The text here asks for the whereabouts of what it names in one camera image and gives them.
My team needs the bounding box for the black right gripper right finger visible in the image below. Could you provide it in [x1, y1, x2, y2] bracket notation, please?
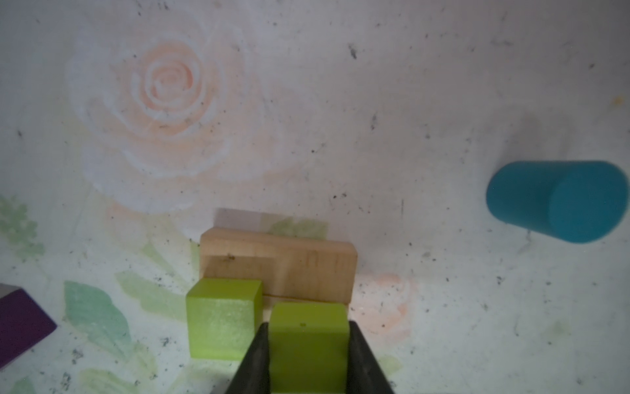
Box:
[346, 320, 395, 394]

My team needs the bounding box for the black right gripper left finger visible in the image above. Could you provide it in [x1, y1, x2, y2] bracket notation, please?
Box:
[225, 323, 271, 394]

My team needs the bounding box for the small green cube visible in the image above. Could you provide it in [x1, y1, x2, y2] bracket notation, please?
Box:
[185, 278, 263, 361]
[268, 302, 349, 393]

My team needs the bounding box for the natural wood plank block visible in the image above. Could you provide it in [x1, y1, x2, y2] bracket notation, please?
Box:
[199, 228, 358, 305]

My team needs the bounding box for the purple wood block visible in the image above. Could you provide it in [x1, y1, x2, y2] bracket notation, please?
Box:
[0, 284, 57, 369]

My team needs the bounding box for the teal cylinder block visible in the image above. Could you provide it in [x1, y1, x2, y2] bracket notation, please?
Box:
[486, 161, 629, 244]

